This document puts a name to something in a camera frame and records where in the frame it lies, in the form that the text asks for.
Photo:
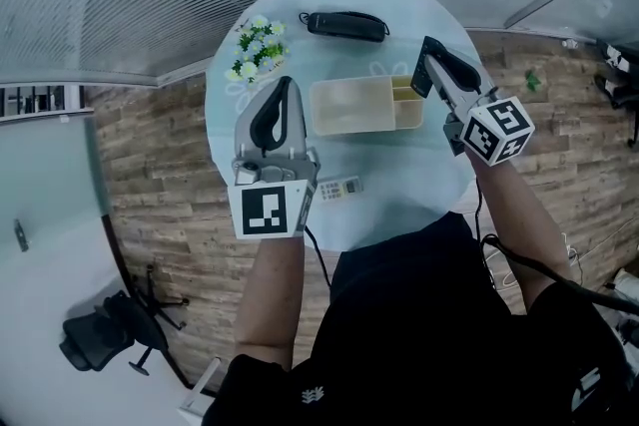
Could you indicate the black remote control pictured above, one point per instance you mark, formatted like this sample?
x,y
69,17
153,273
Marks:
x,y
424,70

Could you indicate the frosted glass door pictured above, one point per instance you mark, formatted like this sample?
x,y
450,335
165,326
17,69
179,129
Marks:
x,y
45,179

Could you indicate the green leaf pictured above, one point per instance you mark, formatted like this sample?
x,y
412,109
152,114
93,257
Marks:
x,y
534,81

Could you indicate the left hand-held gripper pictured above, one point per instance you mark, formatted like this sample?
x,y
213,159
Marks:
x,y
264,212

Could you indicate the white bookshelf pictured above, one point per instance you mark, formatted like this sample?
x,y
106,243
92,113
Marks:
x,y
35,100

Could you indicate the small white keypad remote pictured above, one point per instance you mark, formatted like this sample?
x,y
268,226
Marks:
x,y
339,188

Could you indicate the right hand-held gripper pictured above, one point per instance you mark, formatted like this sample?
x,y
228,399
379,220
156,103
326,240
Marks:
x,y
499,129

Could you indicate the cream plastic organizer box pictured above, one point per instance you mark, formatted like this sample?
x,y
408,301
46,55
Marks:
x,y
354,107

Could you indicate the light blue tablecloth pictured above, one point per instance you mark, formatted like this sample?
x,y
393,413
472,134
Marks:
x,y
399,179

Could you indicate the person's left forearm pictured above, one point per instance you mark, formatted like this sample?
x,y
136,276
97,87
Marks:
x,y
269,304

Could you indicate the black office chair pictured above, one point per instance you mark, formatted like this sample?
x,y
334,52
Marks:
x,y
100,334

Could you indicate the grey window blind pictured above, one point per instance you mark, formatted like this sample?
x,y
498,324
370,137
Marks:
x,y
100,0

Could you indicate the white stool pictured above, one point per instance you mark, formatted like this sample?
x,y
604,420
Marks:
x,y
197,401

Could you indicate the person's right forearm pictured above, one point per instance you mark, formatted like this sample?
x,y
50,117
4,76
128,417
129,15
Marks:
x,y
519,224

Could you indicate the small white floor object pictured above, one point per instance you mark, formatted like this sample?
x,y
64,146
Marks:
x,y
570,43

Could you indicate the person's black shirt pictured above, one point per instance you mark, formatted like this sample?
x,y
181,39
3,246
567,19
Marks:
x,y
424,339

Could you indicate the white cabinet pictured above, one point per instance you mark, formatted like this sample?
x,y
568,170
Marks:
x,y
628,282

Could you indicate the artificial flowers in pot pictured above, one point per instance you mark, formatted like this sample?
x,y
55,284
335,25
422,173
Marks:
x,y
257,47

